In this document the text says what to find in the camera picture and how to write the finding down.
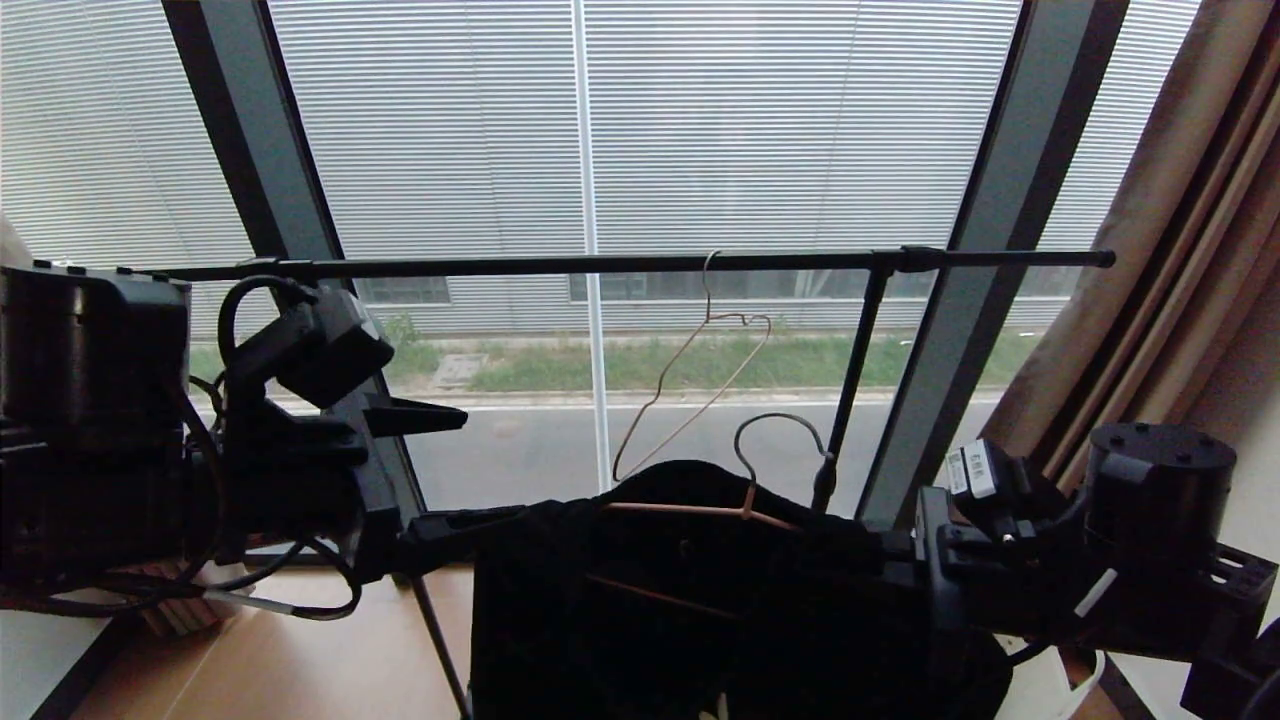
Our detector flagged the beige curtain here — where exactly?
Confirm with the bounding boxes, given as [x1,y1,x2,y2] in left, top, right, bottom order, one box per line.
[0,215,256,639]
[980,0,1280,501]

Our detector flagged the black clothes rack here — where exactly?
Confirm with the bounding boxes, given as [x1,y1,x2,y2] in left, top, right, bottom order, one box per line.
[140,246,1116,720]

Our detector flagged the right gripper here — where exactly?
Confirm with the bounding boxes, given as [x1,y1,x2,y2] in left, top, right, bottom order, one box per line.
[913,485,1093,683]

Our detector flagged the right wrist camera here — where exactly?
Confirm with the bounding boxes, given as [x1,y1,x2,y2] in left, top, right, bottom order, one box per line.
[945,438,1069,546]

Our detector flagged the black cable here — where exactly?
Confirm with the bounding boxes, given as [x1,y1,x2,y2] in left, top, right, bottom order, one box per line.
[215,275,321,401]

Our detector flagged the black shorts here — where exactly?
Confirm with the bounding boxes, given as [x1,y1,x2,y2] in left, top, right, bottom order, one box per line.
[470,460,1013,720]

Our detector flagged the window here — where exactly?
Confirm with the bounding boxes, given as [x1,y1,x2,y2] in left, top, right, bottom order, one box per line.
[0,0,1201,561]

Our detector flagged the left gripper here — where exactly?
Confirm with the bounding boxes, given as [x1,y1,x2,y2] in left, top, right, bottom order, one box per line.
[225,393,528,586]

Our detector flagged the white laundry basket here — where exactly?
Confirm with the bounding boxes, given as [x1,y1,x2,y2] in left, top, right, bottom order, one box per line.
[995,645,1108,720]

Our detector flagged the pink clothes hanger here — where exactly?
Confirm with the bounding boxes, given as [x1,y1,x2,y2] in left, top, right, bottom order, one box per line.
[610,250,773,483]
[585,412,833,623]

